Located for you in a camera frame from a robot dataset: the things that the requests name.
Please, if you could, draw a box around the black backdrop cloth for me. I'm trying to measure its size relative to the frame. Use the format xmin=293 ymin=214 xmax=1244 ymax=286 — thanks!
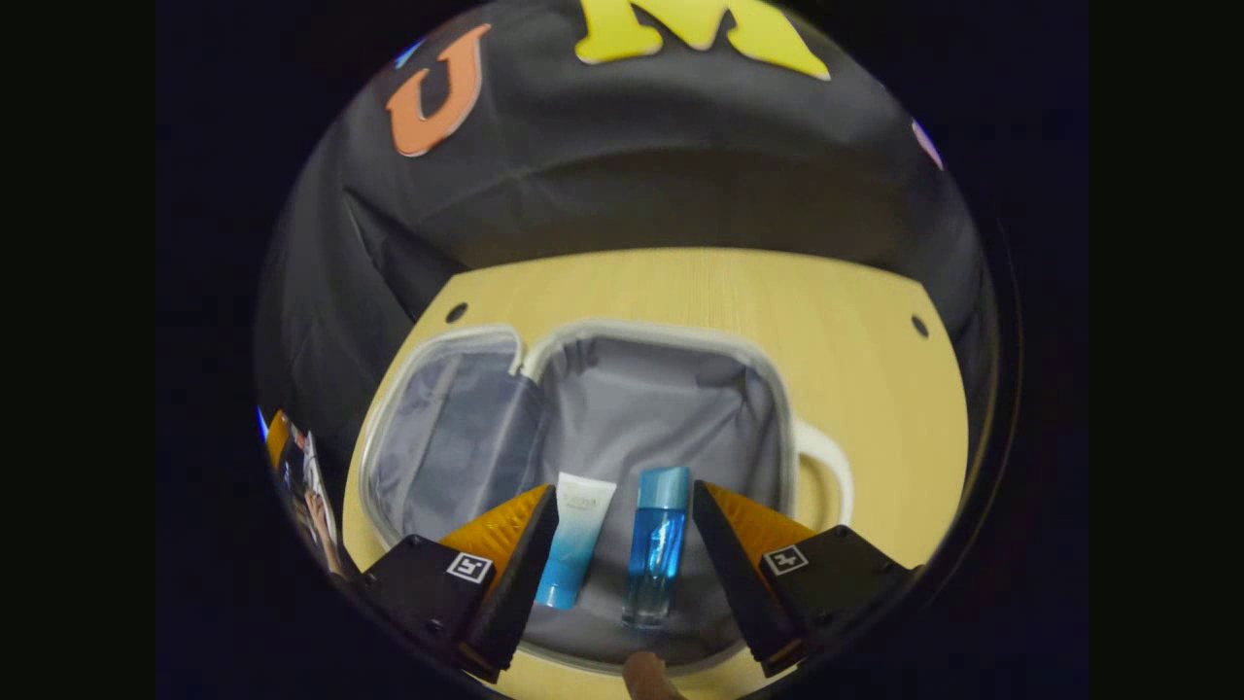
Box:
xmin=255 ymin=0 xmax=1002 ymax=468

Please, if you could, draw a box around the colourful printed item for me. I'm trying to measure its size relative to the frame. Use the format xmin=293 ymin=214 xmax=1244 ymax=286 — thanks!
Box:
xmin=260 ymin=408 xmax=346 ymax=579

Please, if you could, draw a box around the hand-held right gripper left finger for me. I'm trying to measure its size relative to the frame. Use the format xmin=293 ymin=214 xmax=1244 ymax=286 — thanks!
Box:
xmin=352 ymin=484 xmax=561 ymax=684

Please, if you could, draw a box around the blue glass lotion bottle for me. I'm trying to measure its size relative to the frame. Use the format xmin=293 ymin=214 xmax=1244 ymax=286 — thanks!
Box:
xmin=621 ymin=466 xmax=693 ymax=629

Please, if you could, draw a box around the white and blue cream tube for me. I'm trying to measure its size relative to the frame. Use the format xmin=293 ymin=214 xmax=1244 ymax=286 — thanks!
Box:
xmin=534 ymin=472 xmax=618 ymax=612

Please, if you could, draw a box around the white suitcase with grey lining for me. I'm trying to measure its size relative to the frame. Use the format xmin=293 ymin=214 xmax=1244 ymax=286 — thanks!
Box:
xmin=358 ymin=317 xmax=856 ymax=677

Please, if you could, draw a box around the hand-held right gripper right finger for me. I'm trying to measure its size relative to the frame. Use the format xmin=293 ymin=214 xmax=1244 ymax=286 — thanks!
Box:
xmin=690 ymin=479 xmax=919 ymax=680

